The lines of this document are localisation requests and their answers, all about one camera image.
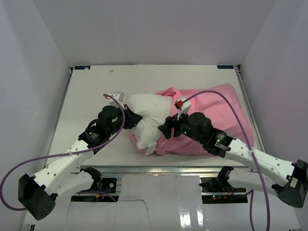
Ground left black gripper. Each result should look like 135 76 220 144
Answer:
107 104 141 136

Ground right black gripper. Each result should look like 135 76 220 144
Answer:
158 108 205 145

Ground white pillow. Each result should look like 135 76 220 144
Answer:
126 93 173 156

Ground pink floral pillowcase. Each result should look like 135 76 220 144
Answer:
130 83 255 157

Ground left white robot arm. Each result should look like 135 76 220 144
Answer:
18 105 142 220

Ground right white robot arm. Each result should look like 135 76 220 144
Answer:
158 112 308 208

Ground left blue table label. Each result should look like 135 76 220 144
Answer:
74 65 91 70

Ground blue table label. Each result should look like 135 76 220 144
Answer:
217 65 234 69
74 65 91 70

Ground right blue table label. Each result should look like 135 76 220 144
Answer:
217 65 234 69

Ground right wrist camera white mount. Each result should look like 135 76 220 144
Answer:
174 97 192 120

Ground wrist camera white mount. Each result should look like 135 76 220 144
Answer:
174 97 192 120
103 91 125 109

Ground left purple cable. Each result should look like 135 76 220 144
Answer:
0 93 126 211

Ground purple cable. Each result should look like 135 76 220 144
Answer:
180 90 270 231
0 93 126 211

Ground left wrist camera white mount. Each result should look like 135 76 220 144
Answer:
103 91 125 109

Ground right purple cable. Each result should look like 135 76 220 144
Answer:
180 90 270 231

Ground aluminium table front rail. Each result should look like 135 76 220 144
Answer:
72 166 241 176

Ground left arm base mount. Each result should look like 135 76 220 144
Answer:
77 167 117 202

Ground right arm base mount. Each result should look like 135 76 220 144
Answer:
199 167 248 205

